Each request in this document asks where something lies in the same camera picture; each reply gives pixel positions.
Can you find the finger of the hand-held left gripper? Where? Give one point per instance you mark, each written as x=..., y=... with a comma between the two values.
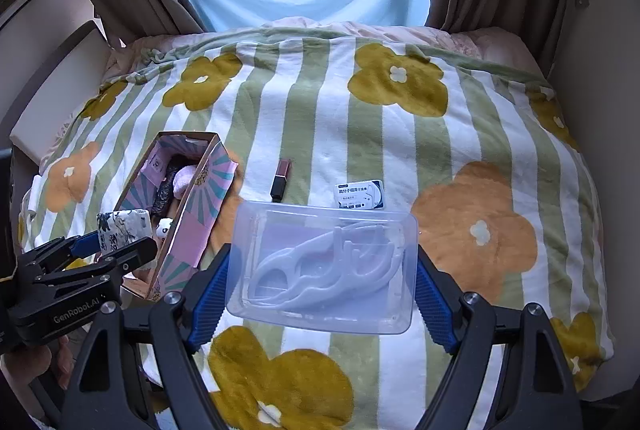
x=85, y=244
x=130, y=257

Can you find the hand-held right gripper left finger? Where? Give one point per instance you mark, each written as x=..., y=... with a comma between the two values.
x=210, y=305

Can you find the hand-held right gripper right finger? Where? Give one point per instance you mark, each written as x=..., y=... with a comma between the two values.
x=435, y=305

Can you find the black-and-white printed tissue pack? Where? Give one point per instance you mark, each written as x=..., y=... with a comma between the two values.
x=125, y=230

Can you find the white floss picks bundle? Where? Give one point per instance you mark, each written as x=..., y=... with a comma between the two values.
x=280, y=272

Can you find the cardboard box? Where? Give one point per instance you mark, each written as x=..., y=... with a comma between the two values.
x=200, y=220

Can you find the pink fluffy item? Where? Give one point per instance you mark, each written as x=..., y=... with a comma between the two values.
x=184, y=177

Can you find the clear plastic container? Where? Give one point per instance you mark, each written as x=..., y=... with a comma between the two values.
x=320, y=220

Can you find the person's left hand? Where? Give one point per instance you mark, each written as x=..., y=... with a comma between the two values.
x=30, y=372

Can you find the white and blue floss pack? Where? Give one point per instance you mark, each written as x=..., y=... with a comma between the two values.
x=357, y=195

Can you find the dark red lipstick tube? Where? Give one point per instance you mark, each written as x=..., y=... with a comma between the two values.
x=280, y=182

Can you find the white padded headboard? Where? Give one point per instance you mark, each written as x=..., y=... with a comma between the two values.
x=55, y=100

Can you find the striped floral blanket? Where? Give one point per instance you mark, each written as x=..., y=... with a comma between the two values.
x=310, y=120

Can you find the pink quilt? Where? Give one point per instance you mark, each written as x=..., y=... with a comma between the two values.
x=490, y=42

